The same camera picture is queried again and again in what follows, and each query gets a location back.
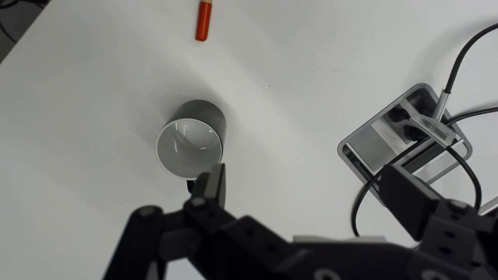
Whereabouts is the dark patterned mug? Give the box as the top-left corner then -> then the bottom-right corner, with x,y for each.
155,98 -> 230,196

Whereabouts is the grey desk cable port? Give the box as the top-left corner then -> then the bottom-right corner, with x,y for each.
337,81 -> 475,187

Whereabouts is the black cable with grey plug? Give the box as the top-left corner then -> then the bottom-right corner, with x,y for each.
433,21 -> 498,125

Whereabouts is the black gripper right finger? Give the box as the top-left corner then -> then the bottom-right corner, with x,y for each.
379,164 -> 498,280

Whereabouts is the black looping port cable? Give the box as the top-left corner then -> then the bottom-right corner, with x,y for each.
351,170 -> 387,238

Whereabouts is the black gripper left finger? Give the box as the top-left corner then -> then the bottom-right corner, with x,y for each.
103,162 -> 287,280

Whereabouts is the red and tan marker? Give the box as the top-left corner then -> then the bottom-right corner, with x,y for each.
194,0 -> 216,44

